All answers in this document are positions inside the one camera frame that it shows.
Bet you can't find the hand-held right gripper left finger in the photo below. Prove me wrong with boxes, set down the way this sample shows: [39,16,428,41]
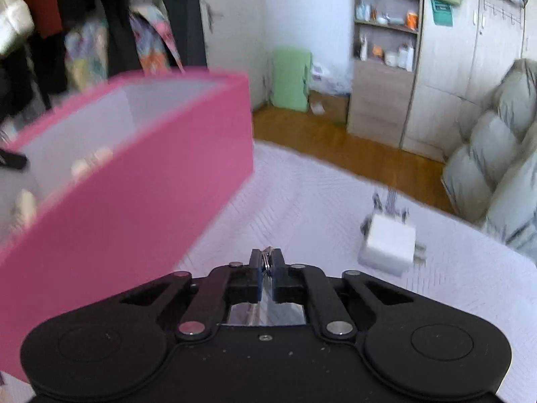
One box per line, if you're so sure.
[119,249,266,342]

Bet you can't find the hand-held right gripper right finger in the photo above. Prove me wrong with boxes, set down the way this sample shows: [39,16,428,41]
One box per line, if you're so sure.
[268,249,414,341]

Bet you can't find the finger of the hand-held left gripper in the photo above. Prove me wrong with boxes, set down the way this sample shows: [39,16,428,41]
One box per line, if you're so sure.
[0,148,29,171]

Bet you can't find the metal key ring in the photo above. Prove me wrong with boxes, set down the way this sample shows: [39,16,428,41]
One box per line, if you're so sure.
[259,246,274,278]

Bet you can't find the cream remote control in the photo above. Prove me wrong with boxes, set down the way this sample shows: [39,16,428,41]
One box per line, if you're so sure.
[70,146,115,182]

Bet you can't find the pink cardboard box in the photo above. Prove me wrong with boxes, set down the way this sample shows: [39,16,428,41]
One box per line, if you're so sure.
[0,69,255,383]

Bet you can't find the white remote control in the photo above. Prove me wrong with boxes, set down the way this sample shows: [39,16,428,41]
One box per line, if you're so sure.
[14,190,38,229]

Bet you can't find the white charger adapter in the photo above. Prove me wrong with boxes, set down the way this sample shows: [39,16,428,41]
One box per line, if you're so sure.
[358,213,428,277]

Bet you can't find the cream fluffy garment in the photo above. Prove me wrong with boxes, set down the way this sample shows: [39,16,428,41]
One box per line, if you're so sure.
[0,0,35,57]

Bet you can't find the black hanging garment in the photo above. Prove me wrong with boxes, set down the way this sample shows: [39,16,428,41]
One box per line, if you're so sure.
[0,0,139,118]

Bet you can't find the red garment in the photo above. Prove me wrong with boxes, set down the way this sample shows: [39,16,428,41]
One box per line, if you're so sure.
[22,0,63,39]

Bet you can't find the floral quilt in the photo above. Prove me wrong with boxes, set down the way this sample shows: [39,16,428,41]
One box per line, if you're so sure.
[63,6,185,91]

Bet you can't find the brown cardboard box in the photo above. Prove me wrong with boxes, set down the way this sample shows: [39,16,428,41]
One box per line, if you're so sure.
[308,90,350,127]

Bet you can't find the green folding table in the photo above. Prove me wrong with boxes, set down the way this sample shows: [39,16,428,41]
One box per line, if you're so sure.
[270,48,313,113]

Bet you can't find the dark grey hanging garment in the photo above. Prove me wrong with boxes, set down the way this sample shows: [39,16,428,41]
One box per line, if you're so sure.
[155,0,209,77]

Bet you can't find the wooden shelf cabinet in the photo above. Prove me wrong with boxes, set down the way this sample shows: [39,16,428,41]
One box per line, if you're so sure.
[346,0,424,148]

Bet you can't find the white door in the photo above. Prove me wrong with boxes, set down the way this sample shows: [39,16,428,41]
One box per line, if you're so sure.
[196,0,268,112]

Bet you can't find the grey-green puffer jacket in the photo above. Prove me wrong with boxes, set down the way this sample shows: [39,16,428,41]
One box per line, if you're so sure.
[440,59,537,261]

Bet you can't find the white bottle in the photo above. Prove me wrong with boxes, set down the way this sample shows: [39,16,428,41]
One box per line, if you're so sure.
[398,43,416,71]

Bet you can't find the light wooden wardrobe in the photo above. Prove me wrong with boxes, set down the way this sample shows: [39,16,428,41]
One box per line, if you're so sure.
[400,0,537,164]

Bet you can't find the wall hook rack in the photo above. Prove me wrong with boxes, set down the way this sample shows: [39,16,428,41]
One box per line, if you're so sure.
[482,0,527,24]

